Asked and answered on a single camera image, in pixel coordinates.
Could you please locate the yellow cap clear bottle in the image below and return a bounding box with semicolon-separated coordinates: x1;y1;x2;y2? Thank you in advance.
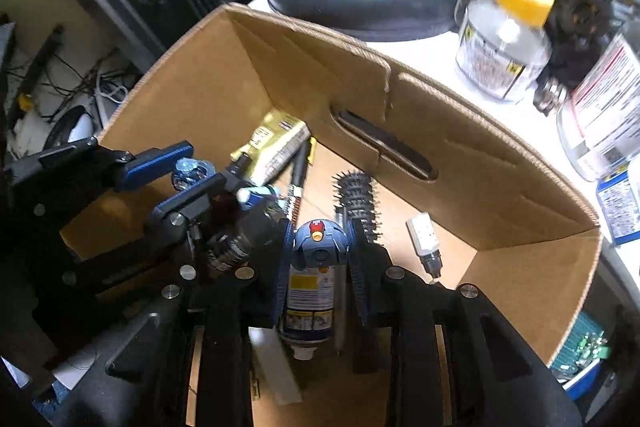
454;0;563;104

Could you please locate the blue spray can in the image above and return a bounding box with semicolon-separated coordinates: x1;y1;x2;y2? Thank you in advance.
277;219;347;361

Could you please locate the small white dropper bottle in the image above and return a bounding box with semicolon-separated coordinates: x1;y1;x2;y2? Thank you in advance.
406;213;444;284

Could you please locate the black pen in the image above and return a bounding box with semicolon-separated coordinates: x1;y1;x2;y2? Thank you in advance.
280;136;318;220

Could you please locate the small clear blue bottle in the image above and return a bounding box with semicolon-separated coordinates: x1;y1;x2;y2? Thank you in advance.
172;158;214;190

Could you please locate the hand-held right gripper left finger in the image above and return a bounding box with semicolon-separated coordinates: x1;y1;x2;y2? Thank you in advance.
50;219;297;427

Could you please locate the white flat strip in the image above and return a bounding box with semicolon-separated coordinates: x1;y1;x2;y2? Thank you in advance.
248;327;304;406

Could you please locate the dark labelled bottle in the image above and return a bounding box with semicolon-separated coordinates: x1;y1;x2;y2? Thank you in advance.
205;186;289;279

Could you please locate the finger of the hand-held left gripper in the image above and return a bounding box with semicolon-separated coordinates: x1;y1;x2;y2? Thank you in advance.
5;138;195;192
144;172;228;280

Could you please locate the green circuit board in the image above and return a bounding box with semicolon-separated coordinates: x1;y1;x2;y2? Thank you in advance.
550;312;612;380

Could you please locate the dark mechanical model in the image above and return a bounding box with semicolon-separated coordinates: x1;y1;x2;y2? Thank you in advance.
532;0;629;114

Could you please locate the blue white packet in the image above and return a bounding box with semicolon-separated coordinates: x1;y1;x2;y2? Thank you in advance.
595;162;640;247

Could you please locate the clear bottle red label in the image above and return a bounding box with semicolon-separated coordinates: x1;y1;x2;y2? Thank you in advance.
556;19;640;182

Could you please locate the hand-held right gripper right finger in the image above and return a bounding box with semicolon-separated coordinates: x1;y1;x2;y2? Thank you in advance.
347;221;583;427

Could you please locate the white computer mouse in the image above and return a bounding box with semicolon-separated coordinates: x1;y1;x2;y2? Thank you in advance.
47;106;96;148

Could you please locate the brown cardboard box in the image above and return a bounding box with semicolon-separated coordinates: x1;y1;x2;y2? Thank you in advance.
60;3;601;427

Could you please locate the black round hairbrush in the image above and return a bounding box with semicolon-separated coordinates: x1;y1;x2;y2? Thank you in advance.
332;171;386;258

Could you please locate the blue plastic bin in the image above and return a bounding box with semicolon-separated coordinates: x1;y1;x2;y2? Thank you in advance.
550;357;602;403

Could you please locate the tangle of cables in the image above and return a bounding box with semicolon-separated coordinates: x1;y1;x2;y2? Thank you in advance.
0;22;142;158

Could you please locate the gold foil packet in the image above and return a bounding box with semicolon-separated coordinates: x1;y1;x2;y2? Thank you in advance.
230;111;311;188

